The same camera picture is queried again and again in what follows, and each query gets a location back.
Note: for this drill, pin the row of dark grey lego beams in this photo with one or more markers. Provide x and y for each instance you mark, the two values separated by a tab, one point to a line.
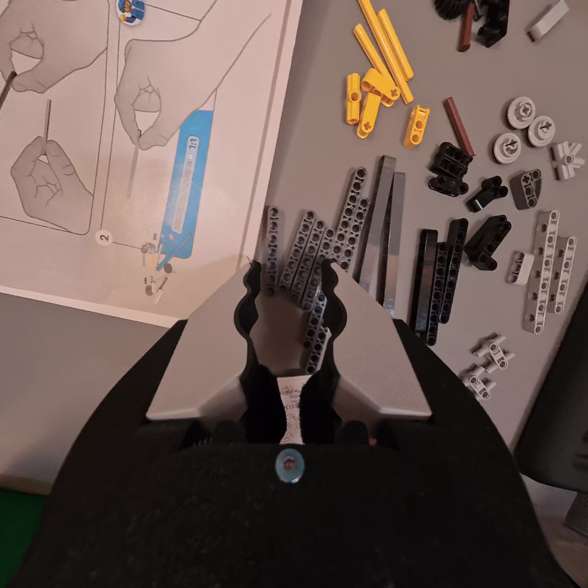
303	248

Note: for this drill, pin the yellow lego connector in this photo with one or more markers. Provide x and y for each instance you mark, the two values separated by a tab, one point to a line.
379	87
353	99
368	117

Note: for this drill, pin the black thin lego liftarm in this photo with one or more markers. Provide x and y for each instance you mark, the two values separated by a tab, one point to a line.
448	187

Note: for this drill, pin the black lego gear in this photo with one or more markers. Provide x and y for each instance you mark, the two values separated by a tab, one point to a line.
452	8

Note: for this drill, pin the small white lego brick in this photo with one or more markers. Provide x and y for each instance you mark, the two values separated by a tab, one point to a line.
520	268

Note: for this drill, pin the light grey lego brick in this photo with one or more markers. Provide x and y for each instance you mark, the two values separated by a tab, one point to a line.
549	20

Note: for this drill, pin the yellow thin lego liftarm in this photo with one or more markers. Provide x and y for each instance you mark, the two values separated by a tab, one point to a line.
416	126

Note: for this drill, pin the long yellow lego axle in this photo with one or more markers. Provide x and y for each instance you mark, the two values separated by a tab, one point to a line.
383	50

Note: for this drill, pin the black angled lego beam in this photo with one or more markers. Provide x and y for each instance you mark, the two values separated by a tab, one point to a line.
484	236
489	257

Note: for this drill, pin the medium light grey lego beam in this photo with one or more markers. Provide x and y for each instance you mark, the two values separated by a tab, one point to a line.
565	275

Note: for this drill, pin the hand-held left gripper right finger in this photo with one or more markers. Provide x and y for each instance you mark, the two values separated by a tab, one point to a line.
381	367

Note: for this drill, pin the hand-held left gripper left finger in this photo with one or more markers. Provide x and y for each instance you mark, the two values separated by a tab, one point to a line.
202	363

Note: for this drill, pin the long light grey lego beam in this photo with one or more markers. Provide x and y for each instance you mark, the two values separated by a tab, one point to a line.
543	271

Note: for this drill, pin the short dark red lego axle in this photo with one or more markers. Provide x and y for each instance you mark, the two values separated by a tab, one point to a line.
466	30

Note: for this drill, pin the dark grey lego piece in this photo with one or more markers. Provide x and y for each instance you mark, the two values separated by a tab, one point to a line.
526	190

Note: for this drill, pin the light grey star lego piece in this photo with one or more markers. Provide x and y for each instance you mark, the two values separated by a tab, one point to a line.
568	160

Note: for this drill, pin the held dark grey beam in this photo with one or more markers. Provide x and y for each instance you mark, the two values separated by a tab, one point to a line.
394	239

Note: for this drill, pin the printed white paper bag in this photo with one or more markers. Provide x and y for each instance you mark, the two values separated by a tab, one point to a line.
291	409

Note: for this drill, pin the black lego pin connector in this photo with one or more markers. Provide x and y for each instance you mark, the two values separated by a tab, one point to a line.
487	194

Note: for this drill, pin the black lego connector piece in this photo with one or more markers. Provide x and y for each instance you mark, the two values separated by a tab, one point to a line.
494	23

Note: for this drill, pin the green plastic bin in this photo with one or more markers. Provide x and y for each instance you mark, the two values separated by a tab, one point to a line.
18	528

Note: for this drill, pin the black square lego connector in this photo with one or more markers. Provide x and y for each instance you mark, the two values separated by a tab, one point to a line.
452	160

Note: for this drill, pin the lego instruction booklet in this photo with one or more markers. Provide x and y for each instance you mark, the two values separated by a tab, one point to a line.
138	160

